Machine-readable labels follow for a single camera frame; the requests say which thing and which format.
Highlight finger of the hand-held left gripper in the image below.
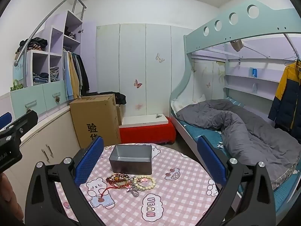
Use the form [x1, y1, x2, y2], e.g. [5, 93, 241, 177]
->
[0, 112, 13, 130]
[7, 110, 38, 137]

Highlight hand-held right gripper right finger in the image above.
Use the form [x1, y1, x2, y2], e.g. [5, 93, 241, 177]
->
[197, 135, 276, 226]

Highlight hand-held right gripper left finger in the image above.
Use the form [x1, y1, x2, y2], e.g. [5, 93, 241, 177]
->
[25, 135, 104, 226]

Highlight dark red bead bracelet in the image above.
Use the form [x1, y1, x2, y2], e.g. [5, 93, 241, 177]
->
[106, 173, 129, 184]

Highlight red cord necklace heart pendant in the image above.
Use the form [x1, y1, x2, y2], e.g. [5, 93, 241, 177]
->
[97, 181, 128, 203]

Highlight grey metal box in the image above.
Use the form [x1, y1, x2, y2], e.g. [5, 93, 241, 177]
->
[109, 145, 153, 175]

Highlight silver chain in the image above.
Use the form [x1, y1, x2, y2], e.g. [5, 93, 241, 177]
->
[128, 184, 141, 198]

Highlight cream bead bracelet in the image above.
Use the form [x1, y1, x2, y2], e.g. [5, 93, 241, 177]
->
[133, 175, 157, 191]

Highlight person's left hand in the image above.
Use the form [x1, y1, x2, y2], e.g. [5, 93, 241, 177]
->
[0, 173, 24, 224]

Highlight beige low cabinet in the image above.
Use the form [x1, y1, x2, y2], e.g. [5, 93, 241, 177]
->
[0, 92, 81, 189]

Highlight teal drawer unit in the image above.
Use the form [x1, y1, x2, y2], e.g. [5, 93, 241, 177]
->
[10, 80, 69, 121]

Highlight teal bed sheet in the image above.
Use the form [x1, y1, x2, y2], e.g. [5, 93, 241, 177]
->
[179, 96, 299, 213]

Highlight large cardboard box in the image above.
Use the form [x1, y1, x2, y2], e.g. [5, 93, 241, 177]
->
[69, 94, 121, 149]

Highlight grey duvet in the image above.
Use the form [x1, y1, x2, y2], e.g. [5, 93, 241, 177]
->
[176, 99, 300, 190]

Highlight folded jeans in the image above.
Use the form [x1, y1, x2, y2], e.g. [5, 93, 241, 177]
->
[33, 72, 49, 84]

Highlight small cardboard box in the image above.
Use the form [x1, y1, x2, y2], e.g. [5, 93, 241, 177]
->
[116, 104, 125, 126]

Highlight folded grey clothes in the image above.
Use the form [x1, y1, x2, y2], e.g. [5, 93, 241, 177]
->
[50, 66, 60, 82]

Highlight light blue shirt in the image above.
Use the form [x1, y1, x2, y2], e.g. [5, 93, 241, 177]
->
[63, 50, 75, 101]

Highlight red bench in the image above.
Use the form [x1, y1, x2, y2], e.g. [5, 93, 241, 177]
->
[119, 116, 177, 144]

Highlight yellow garment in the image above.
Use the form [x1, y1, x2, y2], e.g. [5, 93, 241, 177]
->
[69, 52, 82, 97]

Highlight white board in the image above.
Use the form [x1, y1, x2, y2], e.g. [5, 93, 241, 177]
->
[121, 116, 169, 126]

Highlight white pillow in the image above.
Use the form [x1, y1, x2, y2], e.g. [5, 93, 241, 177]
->
[171, 94, 206, 113]

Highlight black cloth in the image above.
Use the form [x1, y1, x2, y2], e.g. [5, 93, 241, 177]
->
[114, 93, 127, 106]

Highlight black jacket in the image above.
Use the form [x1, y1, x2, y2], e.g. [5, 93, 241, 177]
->
[76, 54, 90, 96]

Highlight pile of dark clothes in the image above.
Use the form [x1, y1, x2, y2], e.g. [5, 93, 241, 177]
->
[16, 37, 49, 61]

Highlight lilac open shelf unit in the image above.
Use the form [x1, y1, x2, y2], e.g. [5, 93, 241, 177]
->
[26, 11, 98, 100]

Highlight bundle of dark clothes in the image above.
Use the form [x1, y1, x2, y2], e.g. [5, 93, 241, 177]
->
[64, 27, 78, 39]

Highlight yellow and navy jacket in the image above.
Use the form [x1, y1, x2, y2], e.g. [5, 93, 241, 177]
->
[268, 60, 301, 144]

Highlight grey metal handrail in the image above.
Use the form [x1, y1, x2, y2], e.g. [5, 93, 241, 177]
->
[14, 0, 87, 87]

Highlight white wardrobe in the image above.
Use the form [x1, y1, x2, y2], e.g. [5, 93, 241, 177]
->
[96, 23, 195, 118]

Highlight brown hanging bag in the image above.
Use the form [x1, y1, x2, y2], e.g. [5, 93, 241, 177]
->
[230, 39, 244, 52]

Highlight clothes hanger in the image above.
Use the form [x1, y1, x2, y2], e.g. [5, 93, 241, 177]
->
[284, 56, 301, 67]

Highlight lilac wall shelves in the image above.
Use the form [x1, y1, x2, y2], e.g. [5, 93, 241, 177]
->
[223, 45, 301, 102]

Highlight teal bunk bed frame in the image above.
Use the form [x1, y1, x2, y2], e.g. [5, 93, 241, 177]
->
[170, 0, 301, 220]

